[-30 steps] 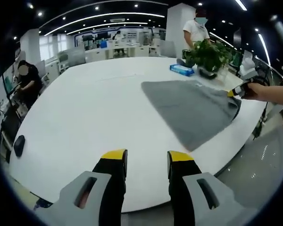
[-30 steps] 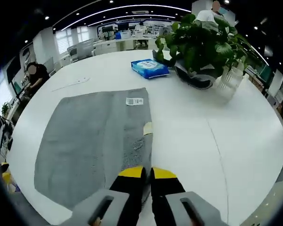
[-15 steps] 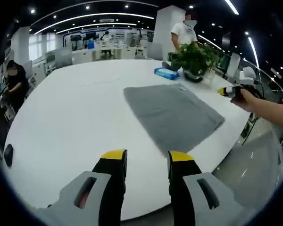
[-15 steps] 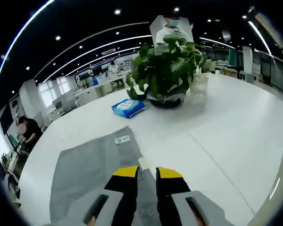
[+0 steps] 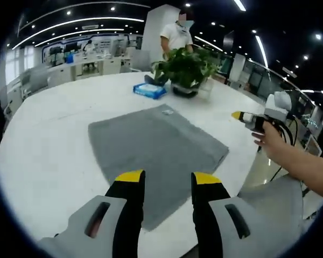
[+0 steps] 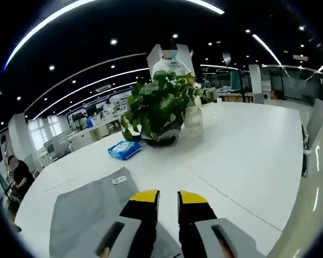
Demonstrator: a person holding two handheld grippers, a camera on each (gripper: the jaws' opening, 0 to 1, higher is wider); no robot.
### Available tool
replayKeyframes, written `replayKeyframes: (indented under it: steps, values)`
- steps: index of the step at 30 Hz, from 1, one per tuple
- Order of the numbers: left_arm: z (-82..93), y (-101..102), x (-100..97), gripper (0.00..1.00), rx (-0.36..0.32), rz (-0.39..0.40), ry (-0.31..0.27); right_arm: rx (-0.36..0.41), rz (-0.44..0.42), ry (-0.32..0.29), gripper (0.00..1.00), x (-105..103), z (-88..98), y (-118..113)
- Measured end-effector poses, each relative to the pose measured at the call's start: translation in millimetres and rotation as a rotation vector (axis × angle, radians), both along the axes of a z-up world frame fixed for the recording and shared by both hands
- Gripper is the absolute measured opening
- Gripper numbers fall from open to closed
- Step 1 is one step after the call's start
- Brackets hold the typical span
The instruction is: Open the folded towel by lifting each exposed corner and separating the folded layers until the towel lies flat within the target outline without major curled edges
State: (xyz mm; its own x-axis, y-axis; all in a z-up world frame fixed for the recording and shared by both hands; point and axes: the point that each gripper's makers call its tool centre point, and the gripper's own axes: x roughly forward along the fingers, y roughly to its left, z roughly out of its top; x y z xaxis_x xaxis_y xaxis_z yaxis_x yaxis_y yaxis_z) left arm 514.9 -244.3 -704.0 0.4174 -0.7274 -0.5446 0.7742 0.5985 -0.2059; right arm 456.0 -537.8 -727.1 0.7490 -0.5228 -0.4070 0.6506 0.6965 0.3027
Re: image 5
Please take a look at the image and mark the green leafy plant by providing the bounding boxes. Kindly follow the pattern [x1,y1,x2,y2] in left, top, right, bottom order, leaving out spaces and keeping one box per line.
[150,47,220,88]

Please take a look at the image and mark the grey towel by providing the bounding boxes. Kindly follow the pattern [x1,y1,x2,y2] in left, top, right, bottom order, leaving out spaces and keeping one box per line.
[88,104,229,231]

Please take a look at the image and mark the clear glass vase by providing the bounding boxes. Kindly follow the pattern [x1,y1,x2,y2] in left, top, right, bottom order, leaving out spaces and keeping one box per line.
[199,80,215,99]

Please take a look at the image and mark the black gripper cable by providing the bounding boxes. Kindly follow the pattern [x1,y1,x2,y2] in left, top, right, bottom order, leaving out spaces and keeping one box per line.
[271,119,298,147]

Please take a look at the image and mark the blue wet wipes packet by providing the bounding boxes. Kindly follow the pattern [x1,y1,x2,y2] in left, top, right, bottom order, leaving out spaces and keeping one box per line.
[133,82,167,100]

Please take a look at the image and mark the person's right hand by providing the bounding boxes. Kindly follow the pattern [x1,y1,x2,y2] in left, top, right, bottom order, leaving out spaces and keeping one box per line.
[251,124,286,160]

